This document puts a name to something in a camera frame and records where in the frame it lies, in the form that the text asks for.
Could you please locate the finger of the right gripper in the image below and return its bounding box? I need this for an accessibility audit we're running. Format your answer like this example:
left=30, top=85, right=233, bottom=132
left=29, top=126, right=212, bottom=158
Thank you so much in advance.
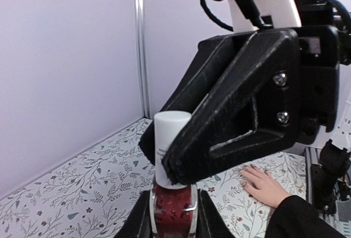
left=162, top=29, right=301, bottom=185
left=139, top=33, right=258, bottom=165

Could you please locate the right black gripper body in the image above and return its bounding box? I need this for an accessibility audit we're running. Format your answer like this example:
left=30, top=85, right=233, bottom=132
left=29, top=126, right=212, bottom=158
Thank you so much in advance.
left=297, top=25, right=340, bottom=145

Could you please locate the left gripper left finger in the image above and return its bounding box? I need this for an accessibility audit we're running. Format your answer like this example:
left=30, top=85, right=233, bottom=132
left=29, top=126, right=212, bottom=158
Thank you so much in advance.
left=115, top=191, right=152, bottom=238

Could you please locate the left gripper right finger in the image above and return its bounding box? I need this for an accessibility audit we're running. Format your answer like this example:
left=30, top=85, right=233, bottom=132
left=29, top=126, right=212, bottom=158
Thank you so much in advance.
left=196, top=190, right=235, bottom=238

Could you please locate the red nail polish bottle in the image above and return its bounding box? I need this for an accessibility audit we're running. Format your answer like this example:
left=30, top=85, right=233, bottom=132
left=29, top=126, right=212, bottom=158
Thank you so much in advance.
left=149, top=184, right=198, bottom=238

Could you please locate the white nail polish cap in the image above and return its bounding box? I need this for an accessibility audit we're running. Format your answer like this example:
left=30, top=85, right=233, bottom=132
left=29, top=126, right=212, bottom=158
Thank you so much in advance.
left=154, top=111, right=191, bottom=190

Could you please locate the black sleeved forearm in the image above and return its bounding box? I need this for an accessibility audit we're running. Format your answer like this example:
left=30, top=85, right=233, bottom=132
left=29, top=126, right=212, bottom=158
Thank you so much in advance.
left=265, top=196, right=344, bottom=238

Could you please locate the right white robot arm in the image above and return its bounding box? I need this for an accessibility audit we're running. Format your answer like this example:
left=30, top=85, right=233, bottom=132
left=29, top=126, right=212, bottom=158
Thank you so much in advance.
left=139, top=0, right=350, bottom=189

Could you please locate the person's bare hand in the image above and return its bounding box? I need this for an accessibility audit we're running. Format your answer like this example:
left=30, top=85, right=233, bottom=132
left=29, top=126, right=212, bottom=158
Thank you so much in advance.
left=239, top=165, right=292, bottom=208

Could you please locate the floral patterned table mat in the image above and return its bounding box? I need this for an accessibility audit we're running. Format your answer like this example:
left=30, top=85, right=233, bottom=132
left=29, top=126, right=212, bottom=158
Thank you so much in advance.
left=0, top=117, right=313, bottom=238

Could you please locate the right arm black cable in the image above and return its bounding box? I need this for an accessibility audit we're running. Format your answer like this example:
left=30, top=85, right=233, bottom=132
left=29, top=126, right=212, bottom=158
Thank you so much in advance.
left=196, top=0, right=264, bottom=32

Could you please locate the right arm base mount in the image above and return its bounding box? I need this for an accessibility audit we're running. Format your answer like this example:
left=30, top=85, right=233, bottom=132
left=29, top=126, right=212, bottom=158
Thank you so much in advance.
left=310, top=139, right=350, bottom=215

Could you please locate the left aluminium frame post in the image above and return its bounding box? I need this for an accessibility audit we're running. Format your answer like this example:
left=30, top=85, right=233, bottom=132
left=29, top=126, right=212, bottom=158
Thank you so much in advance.
left=134, top=0, right=151, bottom=118

